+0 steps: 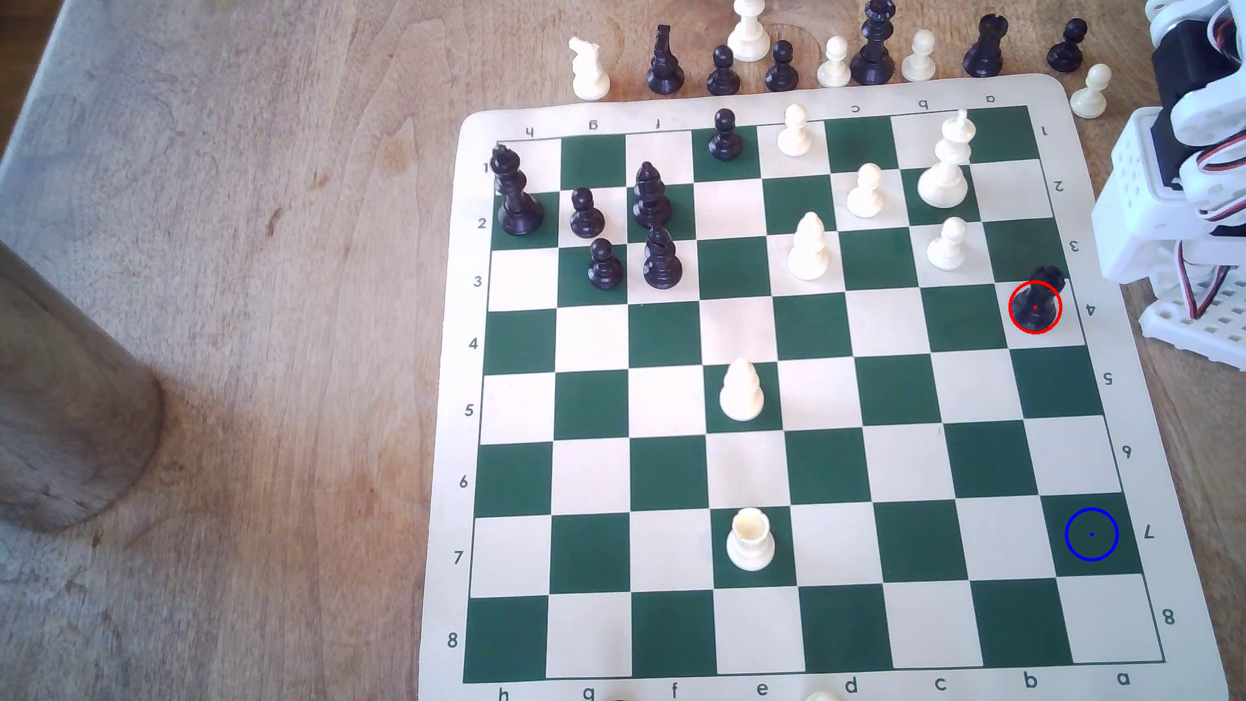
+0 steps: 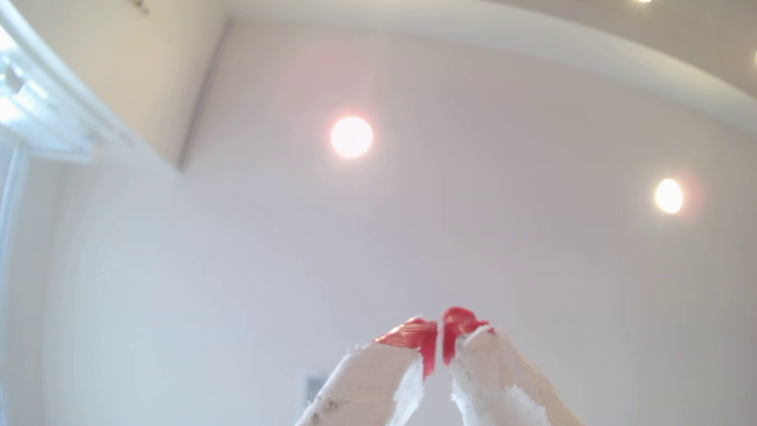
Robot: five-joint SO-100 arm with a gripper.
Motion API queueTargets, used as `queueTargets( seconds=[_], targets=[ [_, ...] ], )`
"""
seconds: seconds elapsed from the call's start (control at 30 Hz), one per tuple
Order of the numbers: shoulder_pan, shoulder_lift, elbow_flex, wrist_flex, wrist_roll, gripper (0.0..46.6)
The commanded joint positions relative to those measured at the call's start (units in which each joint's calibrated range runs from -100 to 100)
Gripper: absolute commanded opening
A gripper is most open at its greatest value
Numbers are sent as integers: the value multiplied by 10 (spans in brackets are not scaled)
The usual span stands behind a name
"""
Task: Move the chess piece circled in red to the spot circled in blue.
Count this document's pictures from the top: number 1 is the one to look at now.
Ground black chess piece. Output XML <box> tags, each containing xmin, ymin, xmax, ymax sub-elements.
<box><xmin>1008</xmin><ymin>264</ymin><xmax>1068</xmax><ymax>334</ymax></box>

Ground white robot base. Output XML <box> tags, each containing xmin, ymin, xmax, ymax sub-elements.
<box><xmin>1137</xmin><ymin>261</ymin><xmax>1246</xmax><ymax>372</ymax></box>

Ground black chess pawn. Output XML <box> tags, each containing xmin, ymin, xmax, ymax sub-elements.
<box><xmin>707</xmin><ymin>108</ymin><xmax>744</xmax><ymax>162</ymax></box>
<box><xmin>765</xmin><ymin>40</ymin><xmax>800</xmax><ymax>93</ymax></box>
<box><xmin>1046</xmin><ymin>18</ymin><xmax>1090</xmax><ymax>73</ymax></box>
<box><xmin>587</xmin><ymin>238</ymin><xmax>625</xmax><ymax>290</ymax></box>
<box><xmin>707</xmin><ymin>45</ymin><xmax>741</xmax><ymax>97</ymax></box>
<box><xmin>569</xmin><ymin>188</ymin><xmax>607</xmax><ymax>240</ymax></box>

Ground black chess bishop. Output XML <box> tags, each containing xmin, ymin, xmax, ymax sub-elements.
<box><xmin>646</xmin><ymin>25</ymin><xmax>685</xmax><ymax>95</ymax></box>
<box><xmin>643</xmin><ymin>227</ymin><xmax>685</xmax><ymax>290</ymax></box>

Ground white chess bishop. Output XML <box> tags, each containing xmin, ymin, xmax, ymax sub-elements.
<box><xmin>719</xmin><ymin>357</ymin><xmax>766</xmax><ymax>423</ymax></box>
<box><xmin>787</xmin><ymin>211</ymin><xmax>831</xmax><ymax>282</ymax></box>

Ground black chess king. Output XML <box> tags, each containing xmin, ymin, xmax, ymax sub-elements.
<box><xmin>489</xmin><ymin>144</ymin><xmax>545</xmax><ymax>237</ymax></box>

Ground white chess rook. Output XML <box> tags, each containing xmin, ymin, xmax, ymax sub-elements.
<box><xmin>726</xmin><ymin>507</ymin><xmax>777</xmax><ymax>572</ymax></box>

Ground green and white chess mat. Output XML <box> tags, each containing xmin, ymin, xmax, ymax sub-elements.
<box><xmin>419</xmin><ymin>73</ymin><xmax>1230</xmax><ymax>701</ymax></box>

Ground white chess pawn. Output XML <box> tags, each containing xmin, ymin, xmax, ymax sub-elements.
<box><xmin>777</xmin><ymin>103</ymin><xmax>814</xmax><ymax>158</ymax></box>
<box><xmin>901</xmin><ymin>30</ymin><xmax>938</xmax><ymax>83</ymax></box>
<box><xmin>846</xmin><ymin>162</ymin><xmax>886</xmax><ymax>219</ymax></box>
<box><xmin>925</xmin><ymin>216</ymin><xmax>970</xmax><ymax>272</ymax></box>
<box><xmin>1069</xmin><ymin>64</ymin><xmax>1112</xmax><ymax>120</ymax></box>
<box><xmin>816</xmin><ymin>36</ymin><xmax>853</xmax><ymax>89</ymax></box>

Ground white chess knight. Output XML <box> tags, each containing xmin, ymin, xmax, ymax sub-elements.
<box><xmin>569</xmin><ymin>37</ymin><xmax>611</xmax><ymax>101</ymax></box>

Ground white chess king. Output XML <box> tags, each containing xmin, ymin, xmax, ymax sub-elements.
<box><xmin>728</xmin><ymin>0</ymin><xmax>772</xmax><ymax>62</ymax></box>

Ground white chess queen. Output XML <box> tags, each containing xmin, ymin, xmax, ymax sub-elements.
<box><xmin>917</xmin><ymin>109</ymin><xmax>977</xmax><ymax>210</ymax></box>

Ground black chess queen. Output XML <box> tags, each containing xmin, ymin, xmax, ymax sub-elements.
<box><xmin>849</xmin><ymin>0</ymin><xmax>897</xmax><ymax>86</ymax></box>

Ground black chess rook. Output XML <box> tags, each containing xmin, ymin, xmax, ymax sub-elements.
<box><xmin>964</xmin><ymin>14</ymin><xmax>1010</xmax><ymax>79</ymax></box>

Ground black bishop upper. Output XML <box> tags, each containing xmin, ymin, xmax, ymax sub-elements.
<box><xmin>633</xmin><ymin>162</ymin><xmax>673</xmax><ymax>230</ymax></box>

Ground red black servo wires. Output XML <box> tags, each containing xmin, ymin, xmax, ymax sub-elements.
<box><xmin>1173</xmin><ymin>234</ymin><xmax>1234</xmax><ymax>323</ymax></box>

